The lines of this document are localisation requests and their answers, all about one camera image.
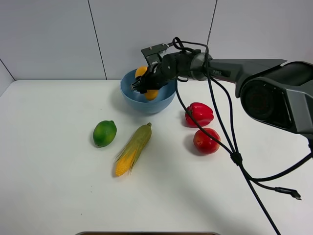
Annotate corn cob with husk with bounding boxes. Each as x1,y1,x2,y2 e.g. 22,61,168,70
114,122,152,177

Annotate red peach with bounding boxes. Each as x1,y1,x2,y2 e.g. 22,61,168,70
193,130,220,155

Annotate green lime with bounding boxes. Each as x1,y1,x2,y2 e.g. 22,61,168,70
92,120,117,147

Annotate red bell pepper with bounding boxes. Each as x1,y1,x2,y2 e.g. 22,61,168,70
185,102,214,128

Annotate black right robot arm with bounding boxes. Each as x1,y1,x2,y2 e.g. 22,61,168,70
131,52,313,139

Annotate blue plastic bowl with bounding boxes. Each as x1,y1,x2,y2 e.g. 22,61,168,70
120,70,176,114

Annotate yellow mango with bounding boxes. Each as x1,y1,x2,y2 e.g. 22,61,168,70
135,66,158,101

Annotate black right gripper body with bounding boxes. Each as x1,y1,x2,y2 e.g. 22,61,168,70
144,52,193,90

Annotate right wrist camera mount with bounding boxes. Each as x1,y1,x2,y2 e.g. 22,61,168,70
141,43,169,67

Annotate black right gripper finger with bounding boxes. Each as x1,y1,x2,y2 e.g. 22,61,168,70
131,75,147,94

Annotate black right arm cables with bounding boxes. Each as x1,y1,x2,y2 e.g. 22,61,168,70
171,36,313,235

